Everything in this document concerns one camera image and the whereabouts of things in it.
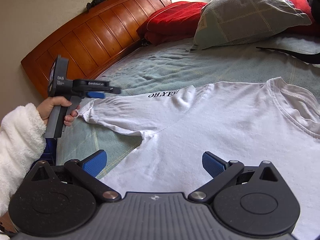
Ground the black backpack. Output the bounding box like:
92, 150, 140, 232
259, 0, 319, 64

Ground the red quilt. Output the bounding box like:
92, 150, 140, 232
135, 0, 320, 47

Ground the white printed long-sleeve shirt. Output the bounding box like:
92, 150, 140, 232
79, 77, 319, 239

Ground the left hand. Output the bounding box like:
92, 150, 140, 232
36, 96, 80, 126

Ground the green plaid bed blanket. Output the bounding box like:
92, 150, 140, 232
56, 34, 319, 174

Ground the wooden headboard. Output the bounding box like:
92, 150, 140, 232
21, 0, 171, 98

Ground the grey green pillow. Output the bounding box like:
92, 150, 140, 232
192, 0, 312, 50

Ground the dark object on headboard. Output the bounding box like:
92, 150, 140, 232
86, 0, 106, 11

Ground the white fleece left sleeve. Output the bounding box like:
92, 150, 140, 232
0, 103, 46, 215

